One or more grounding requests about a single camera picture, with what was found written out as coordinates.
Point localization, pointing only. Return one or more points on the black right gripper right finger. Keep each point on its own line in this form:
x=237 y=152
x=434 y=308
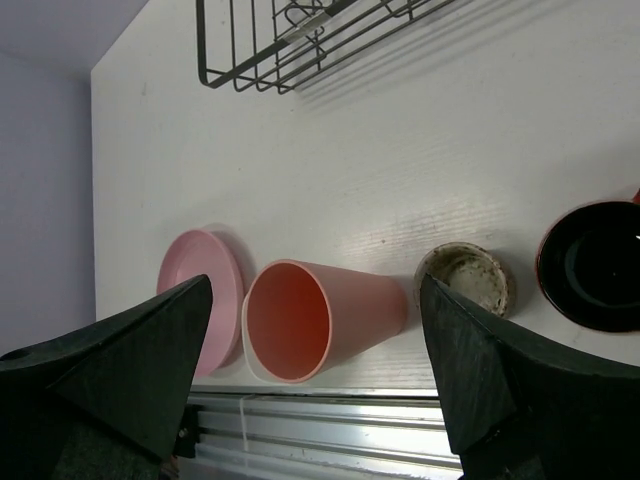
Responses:
x=518 y=405

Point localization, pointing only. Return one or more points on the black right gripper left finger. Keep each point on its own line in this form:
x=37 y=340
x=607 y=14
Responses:
x=104 y=401

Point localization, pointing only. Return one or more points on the speckled ceramic ramekin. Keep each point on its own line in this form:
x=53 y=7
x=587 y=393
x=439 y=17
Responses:
x=472 y=272

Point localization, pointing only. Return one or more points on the orange and black mug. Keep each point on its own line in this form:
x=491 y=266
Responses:
x=587 y=265

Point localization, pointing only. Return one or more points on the pink plastic cup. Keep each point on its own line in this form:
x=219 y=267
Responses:
x=304 y=318

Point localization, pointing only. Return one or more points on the white and green bowl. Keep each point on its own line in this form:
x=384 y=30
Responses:
x=256 y=368

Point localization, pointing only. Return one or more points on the pink plate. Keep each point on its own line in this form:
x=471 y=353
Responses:
x=196 y=252

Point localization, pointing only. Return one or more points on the aluminium table rail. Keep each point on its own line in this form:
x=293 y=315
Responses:
x=307 y=433

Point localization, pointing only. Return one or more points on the wire dish rack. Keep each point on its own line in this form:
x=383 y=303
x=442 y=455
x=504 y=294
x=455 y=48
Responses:
x=288 y=45

